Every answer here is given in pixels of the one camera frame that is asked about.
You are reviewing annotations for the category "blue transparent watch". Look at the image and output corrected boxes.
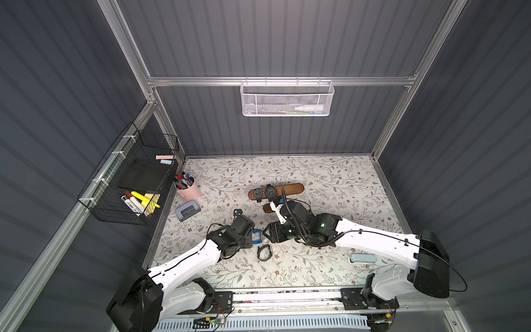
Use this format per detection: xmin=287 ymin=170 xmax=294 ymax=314
xmin=252 ymin=229 xmax=264 ymax=246

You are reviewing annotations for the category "black round watch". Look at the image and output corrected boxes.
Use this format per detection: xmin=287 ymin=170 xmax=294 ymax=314
xmin=257 ymin=243 xmax=273 ymax=262

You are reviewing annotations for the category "black rugged watch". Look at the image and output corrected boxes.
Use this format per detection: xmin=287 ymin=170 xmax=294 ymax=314
xmin=265 ymin=184 xmax=278 ymax=202

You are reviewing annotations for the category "black slim watch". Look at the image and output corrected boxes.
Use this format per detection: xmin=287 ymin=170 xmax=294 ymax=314
xmin=253 ymin=188 xmax=264 ymax=203

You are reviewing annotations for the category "brown wooden watch stand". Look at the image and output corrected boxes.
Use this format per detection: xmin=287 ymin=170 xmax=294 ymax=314
xmin=248 ymin=183 xmax=306 ymax=214

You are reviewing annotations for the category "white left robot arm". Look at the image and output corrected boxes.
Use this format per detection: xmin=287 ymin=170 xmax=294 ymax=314
xmin=106 ymin=214 xmax=254 ymax=331

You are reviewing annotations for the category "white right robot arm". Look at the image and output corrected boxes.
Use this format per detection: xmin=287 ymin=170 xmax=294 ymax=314
xmin=264 ymin=194 xmax=454 ymax=301

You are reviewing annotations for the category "grey hole punch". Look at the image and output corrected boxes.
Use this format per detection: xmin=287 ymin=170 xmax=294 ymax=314
xmin=176 ymin=200 xmax=201 ymax=222

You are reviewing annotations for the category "pink pen cup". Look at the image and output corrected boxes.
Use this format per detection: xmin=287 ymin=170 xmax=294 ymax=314
xmin=174 ymin=173 xmax=201 ymax=202

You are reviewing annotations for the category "light blue eraser case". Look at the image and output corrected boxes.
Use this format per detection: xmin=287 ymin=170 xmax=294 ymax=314
xmin=349 ymin=253 xmax=378 ymax=264

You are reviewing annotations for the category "yellow highlighter marker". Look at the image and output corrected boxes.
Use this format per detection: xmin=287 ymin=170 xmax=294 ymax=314
xmin=131 ymin=191 xmax=160 ymax=208

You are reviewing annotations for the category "black notebook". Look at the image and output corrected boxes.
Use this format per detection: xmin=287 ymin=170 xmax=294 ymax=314
xmin=118 ymin=159 xmax=171 ymax=192

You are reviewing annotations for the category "white marker in basket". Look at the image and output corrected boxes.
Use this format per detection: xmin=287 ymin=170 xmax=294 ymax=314
xmin=121 ymin=195 xmax=142 ymax=217

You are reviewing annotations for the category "white tube in basket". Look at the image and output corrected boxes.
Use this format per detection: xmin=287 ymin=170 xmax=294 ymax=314
xmin=295 ymin=105 xmax=324 ymax=113

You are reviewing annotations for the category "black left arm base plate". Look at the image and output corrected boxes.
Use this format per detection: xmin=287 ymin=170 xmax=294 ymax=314
xmin=192 ymin=291 xmax=234 ymax=314

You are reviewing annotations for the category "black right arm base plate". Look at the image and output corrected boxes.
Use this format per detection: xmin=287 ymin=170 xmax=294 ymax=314
xmin=339 ymin=287 xmax=400 ymax=311

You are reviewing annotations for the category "black wire wall basket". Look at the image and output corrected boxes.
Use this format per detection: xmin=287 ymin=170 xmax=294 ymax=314
xmin=78 ymin=124 xmax=180 ymax=225

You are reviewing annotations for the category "white wire mesh basket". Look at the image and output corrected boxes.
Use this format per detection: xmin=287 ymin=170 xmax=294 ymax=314
xmin=239 ymin=79 xmax=335 ymax=118

